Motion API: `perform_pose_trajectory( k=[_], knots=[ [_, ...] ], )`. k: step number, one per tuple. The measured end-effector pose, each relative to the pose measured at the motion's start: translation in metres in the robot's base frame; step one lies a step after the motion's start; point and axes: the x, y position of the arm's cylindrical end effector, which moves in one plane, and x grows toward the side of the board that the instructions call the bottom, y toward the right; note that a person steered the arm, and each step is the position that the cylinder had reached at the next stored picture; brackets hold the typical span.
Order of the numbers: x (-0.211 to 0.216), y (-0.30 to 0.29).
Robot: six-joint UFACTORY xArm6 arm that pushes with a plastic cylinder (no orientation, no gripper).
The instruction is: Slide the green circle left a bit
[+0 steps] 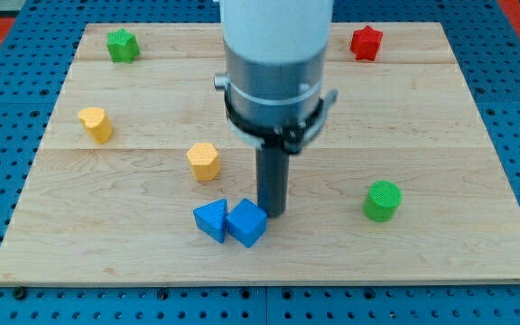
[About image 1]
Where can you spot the blue cube block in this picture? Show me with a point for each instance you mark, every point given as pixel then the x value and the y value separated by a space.
pixel 246 222

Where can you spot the yellow heart block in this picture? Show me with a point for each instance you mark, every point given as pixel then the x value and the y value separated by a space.
pixel 96 123

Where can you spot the yellow hexagon block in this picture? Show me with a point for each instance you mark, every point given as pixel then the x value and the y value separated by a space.
pixel 204 161

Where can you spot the green star block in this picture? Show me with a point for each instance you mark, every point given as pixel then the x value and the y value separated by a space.
pixel 122 46

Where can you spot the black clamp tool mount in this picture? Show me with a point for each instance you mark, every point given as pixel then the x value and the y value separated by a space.
pixel 289 139

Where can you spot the red star block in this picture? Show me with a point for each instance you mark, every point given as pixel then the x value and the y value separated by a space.
pixel 365 43

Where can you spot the green cylinder block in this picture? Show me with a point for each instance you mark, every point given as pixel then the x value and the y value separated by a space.
pixel 382 201

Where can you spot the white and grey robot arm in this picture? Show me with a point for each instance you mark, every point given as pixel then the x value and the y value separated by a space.
pixel 274 54

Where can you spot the light wooden board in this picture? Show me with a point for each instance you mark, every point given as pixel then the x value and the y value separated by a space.
pixel 119 214

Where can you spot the blue triangle block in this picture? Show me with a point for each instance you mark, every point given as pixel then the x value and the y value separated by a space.
pixel 211 219

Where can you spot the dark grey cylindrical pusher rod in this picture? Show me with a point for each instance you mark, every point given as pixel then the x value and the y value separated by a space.
pixel 272 166

